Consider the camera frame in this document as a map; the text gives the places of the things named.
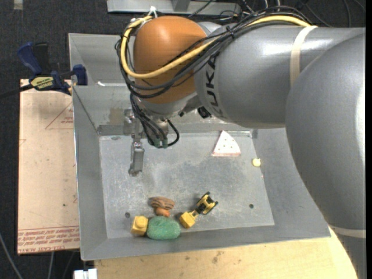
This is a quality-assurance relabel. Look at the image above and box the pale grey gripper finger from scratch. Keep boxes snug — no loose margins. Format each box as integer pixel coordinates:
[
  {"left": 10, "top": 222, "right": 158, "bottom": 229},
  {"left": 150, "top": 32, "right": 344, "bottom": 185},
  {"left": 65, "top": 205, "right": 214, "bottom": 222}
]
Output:
[
  {"left": 137, "top": 142, "right": 145, "bottom": 174},
  {"left": 128, "top": 142, "right": 138, "bottom": 177}
]

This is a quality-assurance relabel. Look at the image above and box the grey metal bin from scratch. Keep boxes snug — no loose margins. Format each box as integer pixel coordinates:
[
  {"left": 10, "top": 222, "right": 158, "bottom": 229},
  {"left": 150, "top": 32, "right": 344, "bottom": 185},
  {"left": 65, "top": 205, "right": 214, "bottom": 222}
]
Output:
[{"left": 68, "top": 33, "right": 332, "bottom": 262}]

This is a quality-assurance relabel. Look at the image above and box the brown and orange toy mushroom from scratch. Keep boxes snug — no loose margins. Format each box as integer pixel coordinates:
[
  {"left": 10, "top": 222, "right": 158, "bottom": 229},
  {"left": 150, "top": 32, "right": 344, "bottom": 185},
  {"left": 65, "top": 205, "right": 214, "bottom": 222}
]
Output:
[{"left": 148, "top": 196, "right": 176, "bottom": 217}]

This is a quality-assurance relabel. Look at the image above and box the yellow building brick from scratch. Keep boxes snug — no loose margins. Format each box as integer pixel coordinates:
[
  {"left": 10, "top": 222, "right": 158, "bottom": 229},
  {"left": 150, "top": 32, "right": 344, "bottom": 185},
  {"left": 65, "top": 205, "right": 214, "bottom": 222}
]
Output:
[{"left": 130, "top": 215, "right": 150, "bottom": 238}]

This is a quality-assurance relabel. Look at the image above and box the white dotted triangular pad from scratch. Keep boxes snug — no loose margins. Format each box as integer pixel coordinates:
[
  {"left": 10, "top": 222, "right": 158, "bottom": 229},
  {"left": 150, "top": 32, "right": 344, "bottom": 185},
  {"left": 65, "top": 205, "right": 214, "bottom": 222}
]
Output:
[{"left": 211, "top": 130, "right": 242, "bottom": 158}]

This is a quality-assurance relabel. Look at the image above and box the green sponge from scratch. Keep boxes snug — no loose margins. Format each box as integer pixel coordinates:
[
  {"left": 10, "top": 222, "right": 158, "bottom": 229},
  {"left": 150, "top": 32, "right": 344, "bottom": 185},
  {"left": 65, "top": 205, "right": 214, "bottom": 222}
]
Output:
[{"left": 145, "top": 216, "right": 182, "bottom": 241}]

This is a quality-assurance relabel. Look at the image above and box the yellow toy excavator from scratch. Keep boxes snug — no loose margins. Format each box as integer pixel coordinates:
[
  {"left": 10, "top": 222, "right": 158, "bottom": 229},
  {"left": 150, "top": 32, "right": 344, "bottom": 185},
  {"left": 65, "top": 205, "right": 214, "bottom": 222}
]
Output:
[{"left": 178, "top": 191, "right": 219, "bottom": 230}]

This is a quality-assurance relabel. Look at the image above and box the brown cardboard board, red print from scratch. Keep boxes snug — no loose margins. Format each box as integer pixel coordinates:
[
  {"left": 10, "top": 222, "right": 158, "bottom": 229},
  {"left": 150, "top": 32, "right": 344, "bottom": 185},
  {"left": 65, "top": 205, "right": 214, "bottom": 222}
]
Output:
[{"left": 16, "top": 78, "right": 81, "bottom": 255}]

